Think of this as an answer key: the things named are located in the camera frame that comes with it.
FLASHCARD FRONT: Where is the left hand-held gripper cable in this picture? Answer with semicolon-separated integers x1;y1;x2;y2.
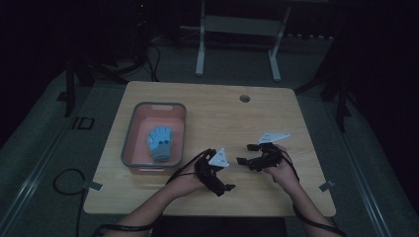
93;147;216;237

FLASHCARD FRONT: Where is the grey tab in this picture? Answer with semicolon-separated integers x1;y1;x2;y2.
318;180;336;193
82;181;105;193

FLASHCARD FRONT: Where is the black tripod stand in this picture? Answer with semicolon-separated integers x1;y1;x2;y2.
57;0;162;119
294;29;355;133

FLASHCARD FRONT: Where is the person's right hand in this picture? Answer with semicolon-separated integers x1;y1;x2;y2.
263;143;301;196

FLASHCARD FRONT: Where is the black rectangular floor frame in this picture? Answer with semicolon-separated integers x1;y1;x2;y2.
71;116;96;131

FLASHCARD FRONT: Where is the person's dark clothing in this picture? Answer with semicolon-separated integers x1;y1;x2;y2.
151;215;289;237

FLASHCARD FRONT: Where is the pink plastic bin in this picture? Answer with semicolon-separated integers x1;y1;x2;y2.
121;102;188;176

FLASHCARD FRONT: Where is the black floor cable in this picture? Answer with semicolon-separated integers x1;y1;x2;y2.
52;167;88;237

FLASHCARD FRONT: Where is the blue and grey glove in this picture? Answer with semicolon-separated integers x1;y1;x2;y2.
146;125;175;163

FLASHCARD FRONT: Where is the white metal desk frame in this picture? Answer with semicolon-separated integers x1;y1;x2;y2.
195;0;293;83

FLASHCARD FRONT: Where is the metal floor rail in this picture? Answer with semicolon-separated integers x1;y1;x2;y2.
337;129;394;237
0;122;78;233

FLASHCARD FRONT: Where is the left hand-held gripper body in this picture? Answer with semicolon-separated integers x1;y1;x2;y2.
194;147;231;196

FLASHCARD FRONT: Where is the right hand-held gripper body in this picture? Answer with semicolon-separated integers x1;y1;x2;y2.
248;131;292;172

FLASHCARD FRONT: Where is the person's left hand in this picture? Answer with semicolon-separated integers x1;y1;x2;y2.
167;161;212;199

